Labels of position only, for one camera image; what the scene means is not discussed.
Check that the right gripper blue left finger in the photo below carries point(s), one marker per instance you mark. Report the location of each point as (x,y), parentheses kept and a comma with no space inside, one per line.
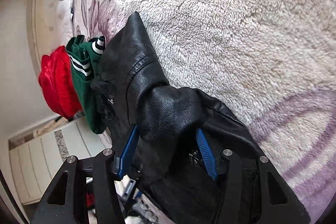
(124,151)

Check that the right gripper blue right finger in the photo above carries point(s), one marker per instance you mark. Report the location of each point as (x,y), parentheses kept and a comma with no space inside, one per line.
(207,155)

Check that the black leather jacket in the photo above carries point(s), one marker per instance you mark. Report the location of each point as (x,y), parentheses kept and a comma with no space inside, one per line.
(134,90)

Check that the red folded quilt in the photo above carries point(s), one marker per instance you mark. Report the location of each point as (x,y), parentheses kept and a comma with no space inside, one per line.
(56,83)

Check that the folded green striped garment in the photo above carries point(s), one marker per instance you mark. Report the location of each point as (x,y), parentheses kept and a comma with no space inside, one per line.
(84,58)

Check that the floral purple bed blanket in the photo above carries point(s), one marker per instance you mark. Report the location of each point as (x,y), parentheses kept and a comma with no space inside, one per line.
(272,62)

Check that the cream bed headboard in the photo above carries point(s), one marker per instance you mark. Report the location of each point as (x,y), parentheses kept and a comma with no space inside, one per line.
(41,30)

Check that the white pillow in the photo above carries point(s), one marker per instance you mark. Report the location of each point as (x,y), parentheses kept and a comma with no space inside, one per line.
(64,13)

